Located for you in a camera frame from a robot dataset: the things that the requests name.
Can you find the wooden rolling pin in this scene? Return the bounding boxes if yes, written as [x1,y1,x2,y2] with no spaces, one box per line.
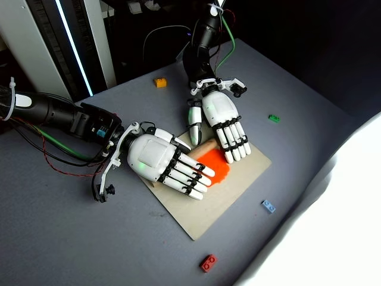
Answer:
[150,138,218,189]

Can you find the orange play dough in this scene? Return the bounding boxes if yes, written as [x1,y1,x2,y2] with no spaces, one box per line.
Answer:
[195,148,232,188]

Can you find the light wooden board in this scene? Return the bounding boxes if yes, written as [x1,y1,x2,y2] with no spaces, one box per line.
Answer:
[138,130,273,242]

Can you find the grey table cloth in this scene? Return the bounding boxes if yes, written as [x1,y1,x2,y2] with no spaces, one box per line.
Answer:
[0,38,381,286]

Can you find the red toy brick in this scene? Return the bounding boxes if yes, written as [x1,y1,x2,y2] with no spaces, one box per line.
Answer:
[199,254,218,273]

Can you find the light blue toy brick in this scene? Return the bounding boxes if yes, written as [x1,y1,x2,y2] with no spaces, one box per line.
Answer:
[261,200,277,215]

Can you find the LED light strip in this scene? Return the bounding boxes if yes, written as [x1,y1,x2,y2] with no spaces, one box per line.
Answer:
[54,0,95,97]

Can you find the white zip tie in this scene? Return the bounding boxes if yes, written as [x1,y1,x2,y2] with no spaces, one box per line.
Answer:
[0,76,17,122]
[207,2,224,16]

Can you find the white cabinet panel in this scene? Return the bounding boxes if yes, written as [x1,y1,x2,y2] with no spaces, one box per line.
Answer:
[0,0,74,101]

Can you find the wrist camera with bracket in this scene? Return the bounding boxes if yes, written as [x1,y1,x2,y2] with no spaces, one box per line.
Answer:
[190,77,248,98]
[94,121,140,203]

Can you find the green cable of arm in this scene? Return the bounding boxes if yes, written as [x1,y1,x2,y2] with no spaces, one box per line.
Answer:
[214,11,236,73]
[29,125,99,161]

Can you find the white frame post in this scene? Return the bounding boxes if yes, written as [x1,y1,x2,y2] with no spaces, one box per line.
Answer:
[82,0,117,89]

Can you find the thin white cable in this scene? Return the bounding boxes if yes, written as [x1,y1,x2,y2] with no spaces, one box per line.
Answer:
[142,24,191,61]

